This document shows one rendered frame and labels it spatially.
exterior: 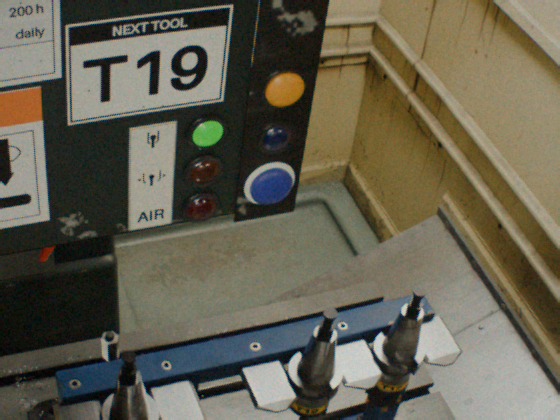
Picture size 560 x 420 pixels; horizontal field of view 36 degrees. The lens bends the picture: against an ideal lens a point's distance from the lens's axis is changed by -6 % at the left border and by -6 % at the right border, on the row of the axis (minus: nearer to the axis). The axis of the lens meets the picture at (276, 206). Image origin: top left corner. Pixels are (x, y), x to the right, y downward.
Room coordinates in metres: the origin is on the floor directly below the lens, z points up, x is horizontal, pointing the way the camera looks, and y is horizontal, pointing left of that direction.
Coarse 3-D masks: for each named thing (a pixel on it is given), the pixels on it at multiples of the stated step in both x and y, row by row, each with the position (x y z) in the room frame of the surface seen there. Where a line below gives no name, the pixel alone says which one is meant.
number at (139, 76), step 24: (144, 48) 0.42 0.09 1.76; (168, 48) 0.43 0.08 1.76; (192, 48) 0.44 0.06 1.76; (216, 48) 0.44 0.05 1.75; (144, 72) 0.42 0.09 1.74; (168, 72) 0.43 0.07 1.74; (192, 72) 0.44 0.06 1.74; (144, 96) 0.42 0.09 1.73; (168, 96) 0.43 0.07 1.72; (192, 96) 0.44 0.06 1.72
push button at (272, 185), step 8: (272, 168) 0.46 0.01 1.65; (280, 168) 0.46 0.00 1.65; (256, 176) 0.46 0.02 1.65; (264, 176) 0.46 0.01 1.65; (272, 176) 0.46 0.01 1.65; (280, 176) 0.46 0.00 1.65; (288, 176) 0.46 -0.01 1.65; (256, 184) 0.45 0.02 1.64; (264, 184) 0.45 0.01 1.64; (272, 184) 0.46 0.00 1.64; (280, 184) 0.46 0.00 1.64; (288, 184) 0.46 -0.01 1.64; (256, 192) 0.45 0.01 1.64; (264, 192) 0.45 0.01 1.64; (272, 192) 0.46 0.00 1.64; (280, 192) 0.46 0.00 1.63; (288, 192) 0.46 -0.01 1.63; (256, 200) 0.45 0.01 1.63; (264, 200) 0.46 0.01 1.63; (272, 200) 0.46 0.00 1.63; (280, 200) 0.46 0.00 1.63
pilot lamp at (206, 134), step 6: (198, 126) 0.44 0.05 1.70; (204, 126) 0.44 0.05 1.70; (210, 126) 0.44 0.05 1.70; (216, 126) 0.44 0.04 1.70; (198, 132) 0.44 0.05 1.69; (204, 132) 0.44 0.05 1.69; (210, 132) 0.44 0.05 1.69; (216, 132) 0.44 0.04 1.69; (198, 138) 0.44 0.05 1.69; (204, 138) 0.44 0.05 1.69; (210, 138) 0.44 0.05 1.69; (216, 138) 0.44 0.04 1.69; (198, 144) 0.44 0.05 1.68; (204, 144) 0.44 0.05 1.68; (210, 144) 0.44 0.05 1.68
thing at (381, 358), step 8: (384, 336) 0.70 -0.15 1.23; (376, 344) 0.68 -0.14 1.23; (376, 352) 0.67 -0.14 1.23; (424, 352) 0.68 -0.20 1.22; (376, 360) 0.66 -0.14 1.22; (384, 360) 0.66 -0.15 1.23; (392, 360) 0.66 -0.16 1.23; (416, 360) 0.67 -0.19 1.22; (384, 368) 0.66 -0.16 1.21; (392, 368) 0.65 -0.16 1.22; (400, 368) 0.65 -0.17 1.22; (408, 368) 0.66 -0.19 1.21; (416, 368) 0.66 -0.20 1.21; (384, 376) 0.65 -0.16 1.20; (392, 376) 0.65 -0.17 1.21; (400, 376) 0.65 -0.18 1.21
